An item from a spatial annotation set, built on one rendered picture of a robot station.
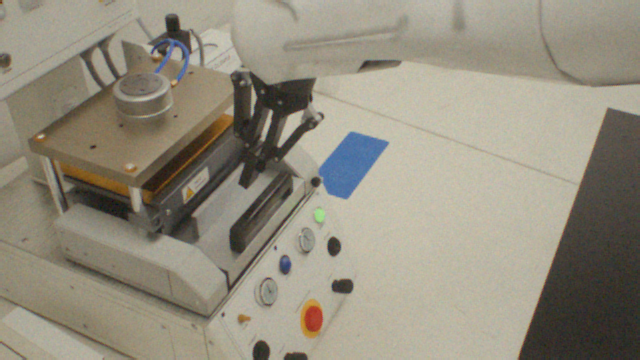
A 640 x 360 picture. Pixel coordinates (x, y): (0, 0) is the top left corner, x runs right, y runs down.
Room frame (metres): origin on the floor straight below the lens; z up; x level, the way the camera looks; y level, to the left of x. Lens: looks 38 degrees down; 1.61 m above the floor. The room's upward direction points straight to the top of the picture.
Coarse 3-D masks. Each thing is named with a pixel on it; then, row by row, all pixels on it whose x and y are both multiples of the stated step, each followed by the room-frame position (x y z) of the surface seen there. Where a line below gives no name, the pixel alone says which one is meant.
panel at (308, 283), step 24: (312, 216) 0.80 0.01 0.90; (288, 240) 0.74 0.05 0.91; (264, 264) 0.68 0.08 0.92; (312, 264) 0.75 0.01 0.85; (336, 264) 0.79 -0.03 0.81; (240, 288) 0.63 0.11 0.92; (288, 288) 0.69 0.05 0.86; (312, 288) 0.72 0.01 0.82; (240, 312) 0.60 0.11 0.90; (264, 312) 0.63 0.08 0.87; (288, 312) 0.66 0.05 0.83; (240, 336) 0.58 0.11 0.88; (264, 336) 0.61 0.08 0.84; (288, 336) 0.63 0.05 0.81; (312, 336) 0.66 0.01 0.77
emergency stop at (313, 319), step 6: (312, 306) 0.69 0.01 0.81; (306, 312) 0.68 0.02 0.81; (312, 312) 0.68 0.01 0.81; (318, 312) 0.69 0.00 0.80; (306, 318) 0.67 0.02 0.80; (312, 318) 0.68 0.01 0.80; (318, 318) 0.68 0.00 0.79; (306, 324) 0.67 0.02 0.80; (312, 324) 0.67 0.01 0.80; (318, 324) 0.68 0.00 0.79; (312, 330) 0.66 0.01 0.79; (318, 330) 0.67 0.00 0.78
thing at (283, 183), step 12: (276, 180) 0.76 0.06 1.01; (288, 180) 0.77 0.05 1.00; (264, 192) 0.73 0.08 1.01; (276, 192) 0.74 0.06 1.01; (288, 192) 0.77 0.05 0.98; (252, 204) 0.71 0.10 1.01; (264, 204) 0.71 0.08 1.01; (252, 216) 0.68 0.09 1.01; (240, 228) 0.66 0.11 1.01; (252, 228) 0.67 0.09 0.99; (240, 240) 0.65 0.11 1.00; (240, 252) 0.65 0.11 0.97
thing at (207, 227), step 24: (240, 168) 0.79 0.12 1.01; (216, 192) 0.73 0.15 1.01; (240, 192) 0.78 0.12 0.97; (192, 216) 0.68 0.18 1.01; (216, 216) 0.72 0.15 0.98; (240, 216) 0.72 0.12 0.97; (264, 216) 0.72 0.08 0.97; (192, 240) 0.67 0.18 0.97; (216, 240) 0.67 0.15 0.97; (264, 240) 0.70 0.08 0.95; (216, 264) 0.63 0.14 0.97; (240, 264) 0.64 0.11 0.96
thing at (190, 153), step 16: (208, 128) 0.82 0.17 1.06; (224, 128) 0.82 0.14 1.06; (192, 144) 0.78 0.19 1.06; (208, 144) 0.78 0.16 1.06; (176, 160) 0.74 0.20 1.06; (192, 160) 0.75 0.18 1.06; (64, 176) 0.74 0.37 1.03; (80, 176) 0.73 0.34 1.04; (96, 176) 0.72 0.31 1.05; (160, 176) 0.71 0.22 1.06; (176, 176) 0.71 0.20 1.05; (112, 192) 0.71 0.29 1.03; (128, 192) 0.69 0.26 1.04; (144, 192) 0.68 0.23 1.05
